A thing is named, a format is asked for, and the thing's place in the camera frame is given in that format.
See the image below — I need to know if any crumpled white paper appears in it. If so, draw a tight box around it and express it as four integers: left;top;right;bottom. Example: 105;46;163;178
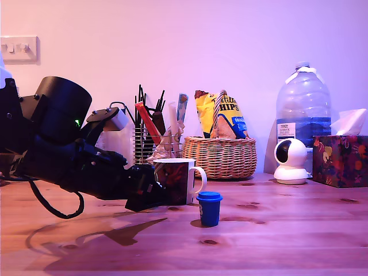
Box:
146;120;185;162

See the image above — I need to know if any dark red patterned mug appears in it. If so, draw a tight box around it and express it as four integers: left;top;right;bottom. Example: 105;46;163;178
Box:
152;158;208;206

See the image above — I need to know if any wire utensil holder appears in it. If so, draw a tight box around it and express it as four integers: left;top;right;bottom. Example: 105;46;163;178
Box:
132;128;186;166

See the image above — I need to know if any yellow tortilla chips bag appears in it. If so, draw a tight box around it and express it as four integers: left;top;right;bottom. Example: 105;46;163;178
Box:
194;90;248;139

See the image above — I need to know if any thick black cable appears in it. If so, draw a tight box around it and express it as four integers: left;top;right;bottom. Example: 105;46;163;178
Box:
27;178;86;220

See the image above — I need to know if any large clear water bottle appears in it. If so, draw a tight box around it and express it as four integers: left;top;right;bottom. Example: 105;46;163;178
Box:
275;60;332;174

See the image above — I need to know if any black straw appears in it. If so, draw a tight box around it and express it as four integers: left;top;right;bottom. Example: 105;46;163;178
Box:
156;90;166;113
139;84;144;127

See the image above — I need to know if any blue striped sachet stick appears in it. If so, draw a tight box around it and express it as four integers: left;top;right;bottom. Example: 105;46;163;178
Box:
176;93;189;122

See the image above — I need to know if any dark brown sachet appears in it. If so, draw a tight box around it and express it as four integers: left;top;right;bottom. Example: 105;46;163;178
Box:
151;111;167;136

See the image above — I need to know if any wicker basket with handle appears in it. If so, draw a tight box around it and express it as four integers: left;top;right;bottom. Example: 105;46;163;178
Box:
182;89;258;181

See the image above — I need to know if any white sachet stick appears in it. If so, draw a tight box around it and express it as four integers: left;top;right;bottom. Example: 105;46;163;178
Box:
168;101;179;137

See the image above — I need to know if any white light switch plate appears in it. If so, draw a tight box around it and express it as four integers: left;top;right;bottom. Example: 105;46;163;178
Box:
0;36;40;64

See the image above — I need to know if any white tissue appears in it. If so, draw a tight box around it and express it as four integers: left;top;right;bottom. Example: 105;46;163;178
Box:
329;108;368;136

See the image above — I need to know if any blue coffee capsule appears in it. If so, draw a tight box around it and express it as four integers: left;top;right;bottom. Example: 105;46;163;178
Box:
196;191;224;227

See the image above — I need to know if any dark floral tissue box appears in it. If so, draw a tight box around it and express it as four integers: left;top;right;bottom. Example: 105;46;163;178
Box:
312;135;368;189

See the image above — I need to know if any small white round camera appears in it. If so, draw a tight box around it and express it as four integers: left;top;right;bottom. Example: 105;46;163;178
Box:
273;138;309;185

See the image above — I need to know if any red sachet stick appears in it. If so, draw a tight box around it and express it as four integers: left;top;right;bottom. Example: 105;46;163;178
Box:
134;102;162;146

